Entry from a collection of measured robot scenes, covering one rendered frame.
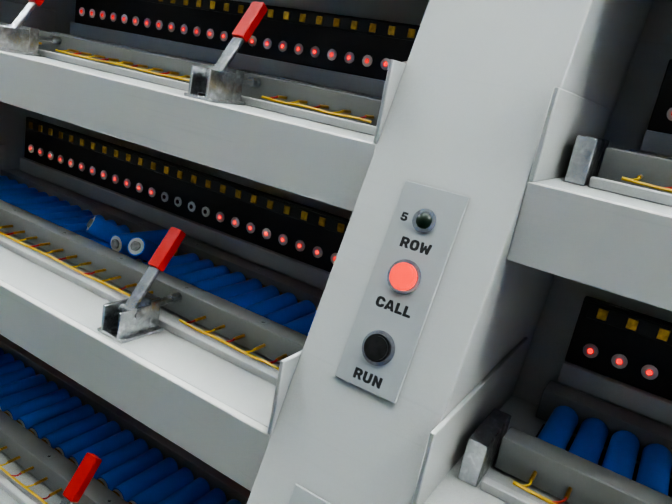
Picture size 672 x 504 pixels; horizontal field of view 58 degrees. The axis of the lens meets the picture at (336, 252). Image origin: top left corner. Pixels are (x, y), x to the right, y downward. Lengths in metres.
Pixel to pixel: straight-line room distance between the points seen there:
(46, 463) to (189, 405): 0.22
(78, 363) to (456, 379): 0.29
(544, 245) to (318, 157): 0.15
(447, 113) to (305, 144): 0.10
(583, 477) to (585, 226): 0.15
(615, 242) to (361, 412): 0.16
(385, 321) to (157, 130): 0.24
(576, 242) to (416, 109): 0.12
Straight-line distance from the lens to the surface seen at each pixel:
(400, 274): 0.34
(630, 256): 0.34
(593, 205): 0.34
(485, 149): 0.35
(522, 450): 0.40
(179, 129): 0.48
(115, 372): 0.47
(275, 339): 0.46
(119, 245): 0.59
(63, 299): 0.54
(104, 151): 0.76
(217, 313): 0.49
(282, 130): 0.41
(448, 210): 0.35
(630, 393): 0.49
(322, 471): 0.37
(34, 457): 0.63
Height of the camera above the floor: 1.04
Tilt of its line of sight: 1 degrees up
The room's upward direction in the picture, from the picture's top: 20 degrees clockwise
